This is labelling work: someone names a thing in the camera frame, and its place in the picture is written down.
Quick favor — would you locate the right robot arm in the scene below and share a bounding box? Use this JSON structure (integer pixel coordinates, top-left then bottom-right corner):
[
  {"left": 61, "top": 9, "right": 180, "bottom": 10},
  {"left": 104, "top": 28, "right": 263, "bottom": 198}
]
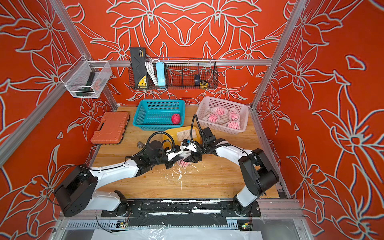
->
[{"left": 186, "top": 114, "right": 279, "bottom": 216}]

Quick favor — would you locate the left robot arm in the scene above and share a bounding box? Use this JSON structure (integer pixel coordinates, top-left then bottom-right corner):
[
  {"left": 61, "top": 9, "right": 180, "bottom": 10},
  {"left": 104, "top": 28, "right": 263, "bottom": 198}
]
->
[{"left": 54, "top": 137, "right": 182, "bottom": 218}]

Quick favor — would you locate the yellow plastic tray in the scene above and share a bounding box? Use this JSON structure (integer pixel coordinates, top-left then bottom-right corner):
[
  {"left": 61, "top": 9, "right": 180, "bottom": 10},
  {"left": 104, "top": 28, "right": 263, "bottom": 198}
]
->
[{"left": 162, "top": 127, "right": 202, "bottom": 149}]

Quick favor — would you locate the small grey metal part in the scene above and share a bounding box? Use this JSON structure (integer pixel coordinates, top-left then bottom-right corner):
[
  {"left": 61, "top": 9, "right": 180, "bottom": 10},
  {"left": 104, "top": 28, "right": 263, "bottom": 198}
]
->
[{"left": 137, "top": 142, "right": 145, "bottom": 149}]

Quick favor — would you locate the teal plastic basket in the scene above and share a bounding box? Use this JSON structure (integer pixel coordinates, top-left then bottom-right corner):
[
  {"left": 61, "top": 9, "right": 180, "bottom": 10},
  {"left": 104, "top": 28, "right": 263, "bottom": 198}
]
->
[{"left": 133, "top": 100, "right": 186, "bottom": 131}]

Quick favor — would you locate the pink plastic basket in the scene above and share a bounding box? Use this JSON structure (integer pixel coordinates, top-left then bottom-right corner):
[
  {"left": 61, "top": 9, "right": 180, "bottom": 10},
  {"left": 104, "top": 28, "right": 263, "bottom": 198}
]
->
[{"left": 197, "top": 97, "right": 249, "bottom": 135}]

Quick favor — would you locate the orange tool case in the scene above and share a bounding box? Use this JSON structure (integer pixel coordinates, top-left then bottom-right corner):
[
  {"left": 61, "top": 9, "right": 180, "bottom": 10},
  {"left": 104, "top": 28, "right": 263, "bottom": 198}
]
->
[{"left": 91, "top": 112, "right": 130, "bottom": 145}]

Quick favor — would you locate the yellow tape measure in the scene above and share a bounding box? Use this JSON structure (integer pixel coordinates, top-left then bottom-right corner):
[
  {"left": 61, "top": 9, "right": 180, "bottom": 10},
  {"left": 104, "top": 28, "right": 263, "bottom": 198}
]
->
[{"left": 199, "top": 81, "right": 209, "bottom": 89}]

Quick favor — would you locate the light blue power bank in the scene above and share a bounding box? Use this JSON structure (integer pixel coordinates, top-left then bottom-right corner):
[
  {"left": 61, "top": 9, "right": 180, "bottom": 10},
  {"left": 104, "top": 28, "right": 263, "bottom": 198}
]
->
[{"left": 156, "top": 62, "right": 166, "bottom": 88}]

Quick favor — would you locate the black rectangular device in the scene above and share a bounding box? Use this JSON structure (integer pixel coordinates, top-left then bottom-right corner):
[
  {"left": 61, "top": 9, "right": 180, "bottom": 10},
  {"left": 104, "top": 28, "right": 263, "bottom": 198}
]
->
[{"left": 130, "top": 47, "right": 148, "bottom": 89}]

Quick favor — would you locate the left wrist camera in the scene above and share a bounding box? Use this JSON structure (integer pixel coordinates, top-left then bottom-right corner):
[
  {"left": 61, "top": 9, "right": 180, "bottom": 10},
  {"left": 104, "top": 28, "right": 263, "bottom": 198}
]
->
[{"left": 166, "top": 145, "right": 183, "bottom": 162}]

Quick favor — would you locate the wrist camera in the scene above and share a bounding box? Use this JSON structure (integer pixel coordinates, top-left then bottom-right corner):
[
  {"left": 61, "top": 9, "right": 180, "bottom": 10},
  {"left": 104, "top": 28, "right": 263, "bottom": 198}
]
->
[
  {"left": 181, "top": 139, "right": 198, "bottom": 153},
  {"left": 166, "top": 145, "right": 183, "bottom": 162}
]

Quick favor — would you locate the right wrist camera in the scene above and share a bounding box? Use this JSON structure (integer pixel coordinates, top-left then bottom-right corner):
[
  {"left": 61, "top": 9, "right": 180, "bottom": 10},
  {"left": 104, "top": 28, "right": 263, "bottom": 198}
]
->
[{"left": 181, "top": 139, "right": 198, "bottom": 153}]

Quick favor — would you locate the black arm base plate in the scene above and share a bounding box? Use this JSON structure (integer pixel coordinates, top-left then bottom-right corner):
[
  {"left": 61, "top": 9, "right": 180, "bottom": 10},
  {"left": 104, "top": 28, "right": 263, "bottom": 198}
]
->
[{"left": 100, "top": 199, "right": 262, "bottom": 218}]

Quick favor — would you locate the white coiled cable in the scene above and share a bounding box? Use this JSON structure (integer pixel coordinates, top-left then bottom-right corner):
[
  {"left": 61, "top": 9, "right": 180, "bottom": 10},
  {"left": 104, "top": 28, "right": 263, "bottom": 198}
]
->
[{"left": 144, "top": 59, "right": 160, "bottom": 87}]

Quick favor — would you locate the black wire wall basket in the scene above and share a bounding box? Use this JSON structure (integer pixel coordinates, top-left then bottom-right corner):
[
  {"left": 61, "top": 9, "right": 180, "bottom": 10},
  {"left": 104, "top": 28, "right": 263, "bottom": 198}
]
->
[{"left": 128, "top": 58, "right": 219, "bottom": 90}]

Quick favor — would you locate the dark green tool handle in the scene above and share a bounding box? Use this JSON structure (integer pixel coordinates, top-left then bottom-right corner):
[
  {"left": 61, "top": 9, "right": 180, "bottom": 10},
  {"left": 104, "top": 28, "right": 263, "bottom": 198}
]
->
[{"left": 75, "top": 72, "right": 96, "bottom": 97}]

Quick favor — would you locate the clear acrylic wall box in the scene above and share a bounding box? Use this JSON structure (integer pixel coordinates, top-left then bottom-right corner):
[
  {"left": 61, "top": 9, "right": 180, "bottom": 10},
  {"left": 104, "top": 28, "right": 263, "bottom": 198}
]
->
[{"left": 60, "top": 56, "right": 112, "bottom": 99}]

